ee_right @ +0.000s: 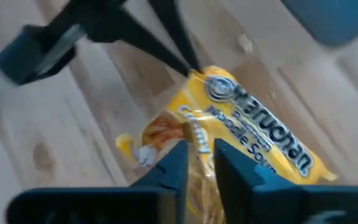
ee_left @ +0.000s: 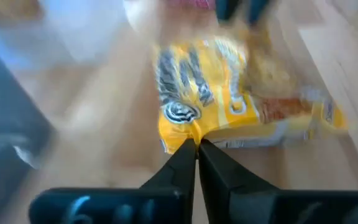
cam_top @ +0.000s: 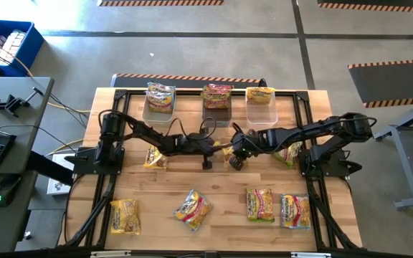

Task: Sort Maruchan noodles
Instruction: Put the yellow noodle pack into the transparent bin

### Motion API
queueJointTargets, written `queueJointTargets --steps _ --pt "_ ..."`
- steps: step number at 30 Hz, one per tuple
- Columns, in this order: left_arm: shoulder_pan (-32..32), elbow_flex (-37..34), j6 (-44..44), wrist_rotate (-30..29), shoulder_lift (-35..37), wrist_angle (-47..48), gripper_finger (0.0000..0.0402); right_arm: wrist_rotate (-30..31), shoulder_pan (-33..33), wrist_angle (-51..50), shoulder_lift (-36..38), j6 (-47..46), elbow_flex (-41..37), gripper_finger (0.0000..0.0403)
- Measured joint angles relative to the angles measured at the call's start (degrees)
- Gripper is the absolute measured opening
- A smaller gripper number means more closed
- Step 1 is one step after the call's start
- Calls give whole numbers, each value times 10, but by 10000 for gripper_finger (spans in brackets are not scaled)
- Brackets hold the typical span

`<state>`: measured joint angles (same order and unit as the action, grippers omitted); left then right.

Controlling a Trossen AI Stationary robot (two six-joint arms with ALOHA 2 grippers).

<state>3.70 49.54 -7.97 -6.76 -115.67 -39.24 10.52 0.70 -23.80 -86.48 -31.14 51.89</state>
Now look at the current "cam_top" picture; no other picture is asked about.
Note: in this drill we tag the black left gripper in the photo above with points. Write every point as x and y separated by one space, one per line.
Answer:
195 144

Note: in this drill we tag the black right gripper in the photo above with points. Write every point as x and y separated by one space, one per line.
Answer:
253 143

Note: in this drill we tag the yellow Maruchan ramen packet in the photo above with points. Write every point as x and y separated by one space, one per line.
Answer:
260 95
228 152
124 216
155 158

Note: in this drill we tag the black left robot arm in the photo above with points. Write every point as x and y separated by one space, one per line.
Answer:
142 130

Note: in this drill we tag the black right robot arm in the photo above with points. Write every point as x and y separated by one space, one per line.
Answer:
317 127

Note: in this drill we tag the grey plastic bin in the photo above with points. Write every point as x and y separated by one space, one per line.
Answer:
216 120

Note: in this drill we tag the clear plastic bin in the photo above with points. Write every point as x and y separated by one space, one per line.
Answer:
262 114

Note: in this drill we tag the white plastic bin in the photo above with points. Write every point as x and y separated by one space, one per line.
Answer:
156 119

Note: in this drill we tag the white label strip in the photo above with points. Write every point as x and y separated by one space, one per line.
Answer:
110 254
310 254

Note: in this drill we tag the white cardboard box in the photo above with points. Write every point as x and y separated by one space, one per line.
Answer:
57 186

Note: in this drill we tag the black diagonal bar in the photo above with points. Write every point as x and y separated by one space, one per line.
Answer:
48 168

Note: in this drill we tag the grey metal table stand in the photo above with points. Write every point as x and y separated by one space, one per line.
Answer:
407 172

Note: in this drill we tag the large black desk clamp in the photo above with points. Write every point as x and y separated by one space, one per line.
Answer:
16 102

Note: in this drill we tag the small metal knob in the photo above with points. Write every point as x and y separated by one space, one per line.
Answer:
27 235

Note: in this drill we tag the black computer mouse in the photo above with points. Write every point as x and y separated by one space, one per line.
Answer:
7 190

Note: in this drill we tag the blue plastic crate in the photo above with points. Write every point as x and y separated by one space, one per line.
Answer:
31 46

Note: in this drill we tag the stack of small cartons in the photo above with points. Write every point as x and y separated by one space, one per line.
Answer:
7 46

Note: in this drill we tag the black aluminium rig frame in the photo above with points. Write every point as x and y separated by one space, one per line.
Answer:
238 93

